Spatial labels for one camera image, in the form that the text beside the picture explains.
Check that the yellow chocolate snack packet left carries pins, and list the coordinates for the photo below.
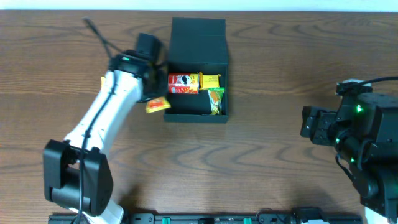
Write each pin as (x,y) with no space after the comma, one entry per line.
(103,80)

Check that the yellow orange snack packet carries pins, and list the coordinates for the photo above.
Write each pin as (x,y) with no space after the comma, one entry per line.
(157,104)

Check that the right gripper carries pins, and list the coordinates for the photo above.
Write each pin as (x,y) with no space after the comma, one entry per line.
(320,120)

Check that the dark green open box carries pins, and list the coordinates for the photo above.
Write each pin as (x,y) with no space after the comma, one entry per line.
(198,45)

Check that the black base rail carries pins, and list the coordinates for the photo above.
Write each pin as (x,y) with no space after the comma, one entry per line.
(147,218)

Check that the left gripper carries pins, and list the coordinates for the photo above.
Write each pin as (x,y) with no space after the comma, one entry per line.
(163,74)

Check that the yellow square snack packet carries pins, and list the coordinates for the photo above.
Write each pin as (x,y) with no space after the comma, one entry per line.
(209,81)

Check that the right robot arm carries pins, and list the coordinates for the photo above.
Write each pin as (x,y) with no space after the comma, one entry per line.
(363,132)

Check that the green yellow snack packet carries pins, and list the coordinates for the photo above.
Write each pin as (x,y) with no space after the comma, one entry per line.
(215,96)

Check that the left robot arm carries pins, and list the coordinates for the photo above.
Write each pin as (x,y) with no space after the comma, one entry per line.
(76,170)

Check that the red Pringles can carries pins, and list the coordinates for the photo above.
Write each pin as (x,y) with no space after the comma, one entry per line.
(183,83)

